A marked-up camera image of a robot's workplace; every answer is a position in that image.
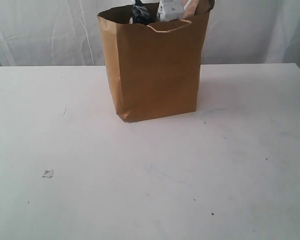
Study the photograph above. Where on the brown kraft pouch orange stripe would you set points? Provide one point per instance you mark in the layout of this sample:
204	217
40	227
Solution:
192	7

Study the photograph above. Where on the white blue milk carton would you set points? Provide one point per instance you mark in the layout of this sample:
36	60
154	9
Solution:
169	10

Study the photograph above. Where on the white backdrop curtain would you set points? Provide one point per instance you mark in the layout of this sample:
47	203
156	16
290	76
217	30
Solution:
67	32

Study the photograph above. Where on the torn plastic scrap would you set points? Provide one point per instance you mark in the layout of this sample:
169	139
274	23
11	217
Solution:
48	174

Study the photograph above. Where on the spaghetti packet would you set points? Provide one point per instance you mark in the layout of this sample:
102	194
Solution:
140	13

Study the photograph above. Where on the brown paper bag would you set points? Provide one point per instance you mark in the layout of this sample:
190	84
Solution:
153	70

